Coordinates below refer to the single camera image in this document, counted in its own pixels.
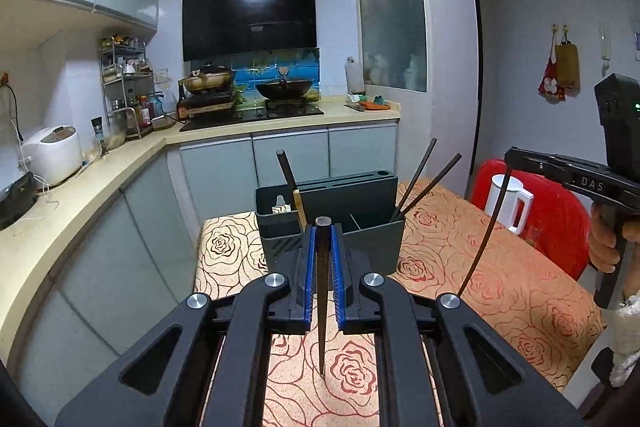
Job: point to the red hanging pouch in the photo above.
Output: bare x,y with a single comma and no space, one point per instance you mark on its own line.
550,82

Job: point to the white rice cooker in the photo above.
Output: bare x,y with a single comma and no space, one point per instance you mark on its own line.
52,154

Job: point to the black portable stove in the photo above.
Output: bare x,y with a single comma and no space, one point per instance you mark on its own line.
207,103

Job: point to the glass jar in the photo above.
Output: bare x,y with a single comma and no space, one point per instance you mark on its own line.
116,134

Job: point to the blue picture backsplash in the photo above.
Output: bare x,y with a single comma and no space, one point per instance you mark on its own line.
300,62

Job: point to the dark grey utensil holder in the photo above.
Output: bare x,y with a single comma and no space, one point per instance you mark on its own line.
385,247

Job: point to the dark wooden chopstick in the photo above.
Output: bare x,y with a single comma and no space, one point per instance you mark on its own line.
492,224
323,307
289,177
417,172
435,179

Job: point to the metal spice rack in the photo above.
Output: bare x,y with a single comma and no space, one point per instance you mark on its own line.
125,72

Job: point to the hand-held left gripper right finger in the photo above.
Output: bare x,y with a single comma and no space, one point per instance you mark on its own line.
336,277

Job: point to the red plastic stool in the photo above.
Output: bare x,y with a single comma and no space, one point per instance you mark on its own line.
560,232

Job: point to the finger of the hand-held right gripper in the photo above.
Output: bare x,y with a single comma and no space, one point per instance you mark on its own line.
550,161

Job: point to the tan hanging bag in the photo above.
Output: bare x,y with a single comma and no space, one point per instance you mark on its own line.
567,67

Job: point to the light wooden chopstick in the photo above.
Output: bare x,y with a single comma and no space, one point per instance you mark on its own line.
300,207

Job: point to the brass pot with lid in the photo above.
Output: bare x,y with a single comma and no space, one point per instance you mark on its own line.
207,79

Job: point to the small cutting board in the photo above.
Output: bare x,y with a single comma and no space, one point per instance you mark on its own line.
370,106

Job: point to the white plastic bottle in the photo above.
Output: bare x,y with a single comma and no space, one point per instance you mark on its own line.
354,77

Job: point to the black gas hob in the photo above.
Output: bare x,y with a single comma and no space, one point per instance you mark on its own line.
250,118

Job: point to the black electric griddle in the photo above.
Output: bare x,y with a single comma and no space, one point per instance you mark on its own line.
17,199

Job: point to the white striped object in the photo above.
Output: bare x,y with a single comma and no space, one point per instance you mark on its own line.
283,207

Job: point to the beige kitchen countertop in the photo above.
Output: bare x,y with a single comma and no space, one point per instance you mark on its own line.
100,187

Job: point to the frosted glass window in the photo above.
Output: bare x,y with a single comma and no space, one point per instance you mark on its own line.
390,17

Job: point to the small glass cup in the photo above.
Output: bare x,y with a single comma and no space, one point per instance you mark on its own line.
532,237

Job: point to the black range hood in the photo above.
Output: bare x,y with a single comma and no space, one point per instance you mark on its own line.
250,17

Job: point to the red sauce bottle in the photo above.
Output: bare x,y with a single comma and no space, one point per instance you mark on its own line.
145,114

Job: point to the grey base cabinets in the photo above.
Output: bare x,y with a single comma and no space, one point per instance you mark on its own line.
150,232

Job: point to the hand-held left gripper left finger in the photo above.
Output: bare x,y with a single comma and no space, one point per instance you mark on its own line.
311,272

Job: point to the black wok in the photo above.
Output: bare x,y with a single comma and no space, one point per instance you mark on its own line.
285,89

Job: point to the black pepper grinder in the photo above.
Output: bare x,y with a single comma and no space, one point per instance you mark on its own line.
99,134

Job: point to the white electric kettle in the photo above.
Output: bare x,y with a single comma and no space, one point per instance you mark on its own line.
516,212

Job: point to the person's right hand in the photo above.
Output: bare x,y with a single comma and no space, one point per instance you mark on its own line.
602,242

